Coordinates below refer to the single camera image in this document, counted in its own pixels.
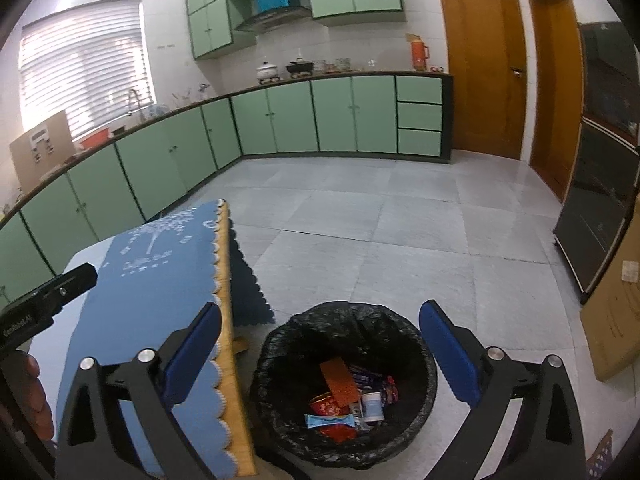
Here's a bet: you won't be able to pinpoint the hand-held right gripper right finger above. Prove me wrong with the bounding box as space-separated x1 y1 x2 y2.
418 299 589 480

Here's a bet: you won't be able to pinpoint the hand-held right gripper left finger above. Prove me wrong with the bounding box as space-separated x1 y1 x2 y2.
54 301 224 480

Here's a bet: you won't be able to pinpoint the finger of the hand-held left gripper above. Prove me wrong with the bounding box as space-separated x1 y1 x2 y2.
34 262 99 312

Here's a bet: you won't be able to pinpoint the blue snack packet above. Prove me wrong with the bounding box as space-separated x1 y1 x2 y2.
349 363 399 404

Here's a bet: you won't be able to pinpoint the white blue paper cup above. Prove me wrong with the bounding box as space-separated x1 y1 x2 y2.
360 390 385 422

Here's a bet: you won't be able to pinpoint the bin with black bag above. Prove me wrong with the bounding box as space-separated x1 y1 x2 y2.
249 301 439 471

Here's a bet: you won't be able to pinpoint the orange foam fruit net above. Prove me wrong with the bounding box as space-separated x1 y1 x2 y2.
319 358 362 406

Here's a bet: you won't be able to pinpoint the red paper cup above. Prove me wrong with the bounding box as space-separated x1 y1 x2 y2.
308 392 351 417

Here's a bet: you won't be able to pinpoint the red plastic bag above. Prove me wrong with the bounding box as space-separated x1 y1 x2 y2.
318 423 359 444

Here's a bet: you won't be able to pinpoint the blue white milk carton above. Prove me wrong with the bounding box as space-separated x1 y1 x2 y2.
304 412 357 430

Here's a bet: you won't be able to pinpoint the person's left hand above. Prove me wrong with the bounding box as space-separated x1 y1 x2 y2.
24 354 55 442

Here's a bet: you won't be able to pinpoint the blue tree print tablecloth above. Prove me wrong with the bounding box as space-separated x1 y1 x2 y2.
55 199 276 480

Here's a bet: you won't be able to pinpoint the upright brown cardboard box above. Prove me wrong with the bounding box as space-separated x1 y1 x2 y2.
9 109 79 189

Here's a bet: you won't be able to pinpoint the red plastic basin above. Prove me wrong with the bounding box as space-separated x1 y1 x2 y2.
79 127 111 149

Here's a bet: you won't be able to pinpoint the flat brown cardboard box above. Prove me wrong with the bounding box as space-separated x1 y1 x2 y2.
579 237 640 382

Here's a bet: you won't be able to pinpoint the orange woven basket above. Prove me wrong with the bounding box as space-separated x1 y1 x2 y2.
585 429 617 480

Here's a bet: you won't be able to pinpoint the metal kitchen faucet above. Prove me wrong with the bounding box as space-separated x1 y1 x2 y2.
127 88 146 124

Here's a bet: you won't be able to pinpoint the white window blind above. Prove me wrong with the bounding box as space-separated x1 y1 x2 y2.
19 0 156 141

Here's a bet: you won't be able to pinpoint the black glass cabinet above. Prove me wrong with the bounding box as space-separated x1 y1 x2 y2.
553 22 640 306

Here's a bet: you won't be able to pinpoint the green lower counter cabinets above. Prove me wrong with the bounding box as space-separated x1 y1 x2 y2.
0 72 454 306

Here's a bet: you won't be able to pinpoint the brown wooden door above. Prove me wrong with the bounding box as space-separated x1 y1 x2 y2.
525 0 585 206
433 0 526 161

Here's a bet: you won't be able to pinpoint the red thermos flask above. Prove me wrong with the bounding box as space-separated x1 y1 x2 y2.
410 33 430 72

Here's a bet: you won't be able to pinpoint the range hood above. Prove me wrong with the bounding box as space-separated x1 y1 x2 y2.
233 5 312 34

